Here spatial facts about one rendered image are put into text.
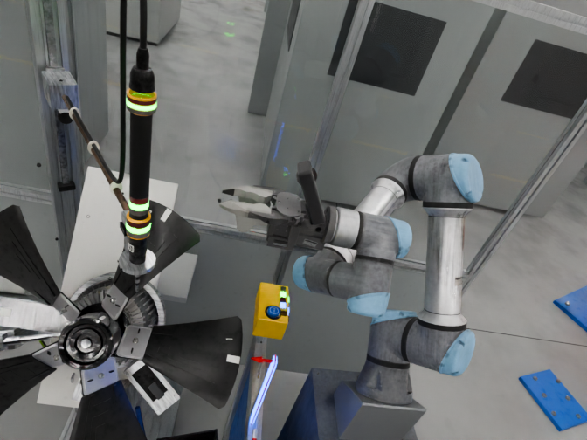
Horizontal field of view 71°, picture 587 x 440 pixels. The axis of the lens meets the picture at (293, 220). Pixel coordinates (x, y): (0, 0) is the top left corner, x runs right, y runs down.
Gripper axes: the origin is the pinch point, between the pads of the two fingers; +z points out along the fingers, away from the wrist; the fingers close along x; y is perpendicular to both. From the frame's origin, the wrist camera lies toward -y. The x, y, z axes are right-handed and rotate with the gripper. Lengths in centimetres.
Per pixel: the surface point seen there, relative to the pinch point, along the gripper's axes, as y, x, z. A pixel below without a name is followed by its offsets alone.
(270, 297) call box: 59, 31, -19
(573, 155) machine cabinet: 83, 306, -328
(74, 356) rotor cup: 47, -7, 27
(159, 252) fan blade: 28.2, 11.2, 13.7
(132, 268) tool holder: 19.7, -3.0, 15.9
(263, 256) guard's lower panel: 78, 70, -18
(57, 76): 8, 51, 52
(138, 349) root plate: 48, -2, 14
